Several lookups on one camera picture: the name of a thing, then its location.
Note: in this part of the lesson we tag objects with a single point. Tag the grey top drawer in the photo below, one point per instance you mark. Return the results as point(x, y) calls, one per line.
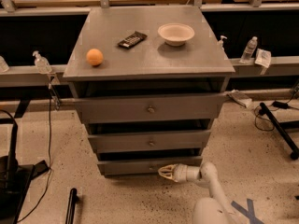
point(161, 107)

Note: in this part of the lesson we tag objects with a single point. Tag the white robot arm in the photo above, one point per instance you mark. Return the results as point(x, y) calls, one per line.
point(214, 209)

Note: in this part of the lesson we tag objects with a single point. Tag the blue tape cross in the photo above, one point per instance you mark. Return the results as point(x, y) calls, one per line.
point(248, 212)

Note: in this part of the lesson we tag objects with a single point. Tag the white paper bowl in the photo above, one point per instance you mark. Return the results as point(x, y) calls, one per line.
point(176, 34)

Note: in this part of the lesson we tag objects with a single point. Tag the clear sanitizer pump bottle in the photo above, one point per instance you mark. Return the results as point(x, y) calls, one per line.
point(41, 63)

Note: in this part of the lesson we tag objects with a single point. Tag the white wipes packet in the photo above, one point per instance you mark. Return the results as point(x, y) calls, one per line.
point(263, 58)

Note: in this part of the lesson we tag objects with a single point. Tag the grey wooden drawer cabinet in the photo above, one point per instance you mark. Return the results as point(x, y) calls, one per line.
point(149, 68)

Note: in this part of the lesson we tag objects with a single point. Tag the black stand leg right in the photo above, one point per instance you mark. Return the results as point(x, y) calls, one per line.
point(282, 128)

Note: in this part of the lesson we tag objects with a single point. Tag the small white pump bottle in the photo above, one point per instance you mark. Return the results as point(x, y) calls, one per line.
point(221, 41)

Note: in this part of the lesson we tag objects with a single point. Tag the black tube on floor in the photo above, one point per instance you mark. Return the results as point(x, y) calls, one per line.
point(73, 198)

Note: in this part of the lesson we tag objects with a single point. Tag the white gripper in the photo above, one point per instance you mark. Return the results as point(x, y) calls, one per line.
point(179, 173)

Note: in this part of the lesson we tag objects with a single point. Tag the orange ball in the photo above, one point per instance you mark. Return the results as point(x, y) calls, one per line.
point(94, 57)

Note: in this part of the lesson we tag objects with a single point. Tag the black equipment base left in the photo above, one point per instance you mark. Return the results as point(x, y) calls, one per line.
point(15, 179)

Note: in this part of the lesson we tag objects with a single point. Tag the grey bottom drawer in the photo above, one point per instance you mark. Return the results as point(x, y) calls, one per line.
point(143, 166)

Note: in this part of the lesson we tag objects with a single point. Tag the clear plastic water bottle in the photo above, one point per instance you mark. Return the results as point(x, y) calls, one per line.
point(249, 50)

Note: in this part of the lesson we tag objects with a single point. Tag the folded packet on rail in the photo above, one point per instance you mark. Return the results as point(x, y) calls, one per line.
point(240, 97)

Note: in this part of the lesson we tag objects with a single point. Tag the grey drawer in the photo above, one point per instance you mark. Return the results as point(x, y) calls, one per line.
point(143, 166)
point(128, 142)
point(161, 107)

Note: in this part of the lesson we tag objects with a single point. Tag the grey middle drawer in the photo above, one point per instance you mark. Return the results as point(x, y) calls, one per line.
point(128, 142)

